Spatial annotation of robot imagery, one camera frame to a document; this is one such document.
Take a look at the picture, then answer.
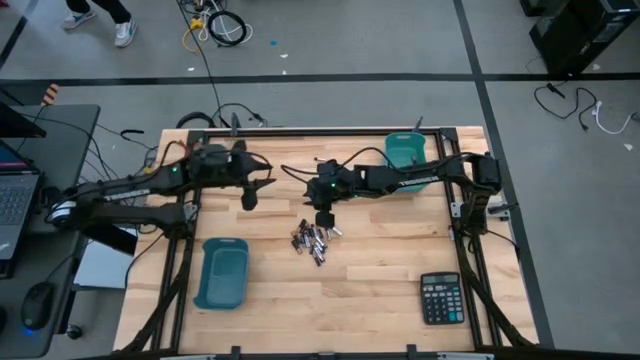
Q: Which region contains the dark grey side desk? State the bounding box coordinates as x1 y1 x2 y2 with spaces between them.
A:
0 103 102 360

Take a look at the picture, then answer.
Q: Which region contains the black side clamp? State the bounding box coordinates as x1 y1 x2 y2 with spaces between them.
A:
487 201 519 223

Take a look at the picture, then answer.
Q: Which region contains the light teal plastic bin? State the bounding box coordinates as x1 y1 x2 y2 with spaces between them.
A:
383 131 429 194

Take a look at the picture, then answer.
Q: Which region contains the yellow cable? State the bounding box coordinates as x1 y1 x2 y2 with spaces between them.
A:
181 16 207 54

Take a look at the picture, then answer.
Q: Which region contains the grey laptop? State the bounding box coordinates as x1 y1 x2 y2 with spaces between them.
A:
0 138 42 279

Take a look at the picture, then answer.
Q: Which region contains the white cable with plug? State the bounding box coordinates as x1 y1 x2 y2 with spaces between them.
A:
591 99 640 136

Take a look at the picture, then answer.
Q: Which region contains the black desk crossbar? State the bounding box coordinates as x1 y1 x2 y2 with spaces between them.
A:
74 219 139 257

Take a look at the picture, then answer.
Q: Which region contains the black desk calculator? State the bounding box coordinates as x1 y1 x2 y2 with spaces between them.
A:
419 271 466 327

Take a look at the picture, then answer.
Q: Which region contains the thick black cable loop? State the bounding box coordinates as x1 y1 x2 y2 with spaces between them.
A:
175 110 217 130

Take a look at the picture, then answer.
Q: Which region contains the dark teal plastic bin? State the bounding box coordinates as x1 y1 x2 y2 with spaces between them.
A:
192 236 251 312

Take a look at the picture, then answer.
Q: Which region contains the white floor cable bundle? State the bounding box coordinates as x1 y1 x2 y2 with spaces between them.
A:
197 0 255 45

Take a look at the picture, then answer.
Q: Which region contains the black equipment case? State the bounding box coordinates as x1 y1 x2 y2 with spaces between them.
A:
574 0 640 59
528 4 609 77

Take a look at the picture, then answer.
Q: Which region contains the thin black cable with connector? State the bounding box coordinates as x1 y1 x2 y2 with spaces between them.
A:
209 101 269 129

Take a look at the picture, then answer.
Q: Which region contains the black cable with plug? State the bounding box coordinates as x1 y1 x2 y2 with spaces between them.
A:
533 81 599 133

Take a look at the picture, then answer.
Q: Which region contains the person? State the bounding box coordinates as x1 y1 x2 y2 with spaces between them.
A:
62 0 139 49

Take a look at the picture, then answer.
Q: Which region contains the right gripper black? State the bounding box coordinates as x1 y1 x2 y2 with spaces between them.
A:
303 159 362 229

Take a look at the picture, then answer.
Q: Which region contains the black coiled cable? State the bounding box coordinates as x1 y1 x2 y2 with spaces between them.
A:
206 9 249 49

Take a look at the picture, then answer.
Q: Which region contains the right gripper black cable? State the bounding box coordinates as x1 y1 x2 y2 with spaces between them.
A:
279 146 389 189

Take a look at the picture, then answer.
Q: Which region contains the long black floor cable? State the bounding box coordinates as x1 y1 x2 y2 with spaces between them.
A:
175 0 225 127

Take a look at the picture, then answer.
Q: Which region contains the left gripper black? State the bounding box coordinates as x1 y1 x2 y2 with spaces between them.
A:
189 140 277 211

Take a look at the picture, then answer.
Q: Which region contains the white box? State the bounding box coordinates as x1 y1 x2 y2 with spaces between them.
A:
73 227 139 291

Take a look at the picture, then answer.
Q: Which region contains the black monitor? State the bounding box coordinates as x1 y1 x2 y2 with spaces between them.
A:
0 102 48 140

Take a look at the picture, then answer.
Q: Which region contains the orange black striped marker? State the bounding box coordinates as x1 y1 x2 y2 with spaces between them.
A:
41 82 62 107

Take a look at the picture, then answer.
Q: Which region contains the black computer mouse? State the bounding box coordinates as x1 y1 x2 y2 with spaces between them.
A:
20 280 56 332

